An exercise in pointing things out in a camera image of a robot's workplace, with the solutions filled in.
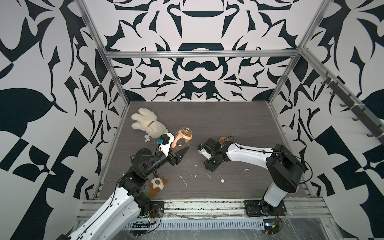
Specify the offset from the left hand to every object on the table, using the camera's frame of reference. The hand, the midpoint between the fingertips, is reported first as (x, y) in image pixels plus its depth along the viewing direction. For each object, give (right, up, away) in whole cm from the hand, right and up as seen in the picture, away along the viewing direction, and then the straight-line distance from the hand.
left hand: (180, 139), depth 68 cm
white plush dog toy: (-23, +7, +28) cm, 37 cm away
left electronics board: (-19, -43, +5) cm, 47 cm away
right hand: (+15, -16, +20) cm, 30 cm away
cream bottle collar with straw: (+22, -25, +14) cm, 36 cm away
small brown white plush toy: (-13, -26, +11) cm, 31 cm away
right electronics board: (+42, -41, +3) cm, 59 cm away
